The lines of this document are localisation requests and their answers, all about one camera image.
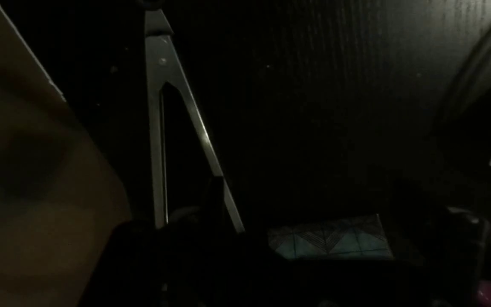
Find metal tongs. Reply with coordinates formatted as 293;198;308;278
141;3;247;235

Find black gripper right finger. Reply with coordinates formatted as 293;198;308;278
390;179;448;275

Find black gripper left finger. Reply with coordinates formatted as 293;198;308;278
198;172;232;244

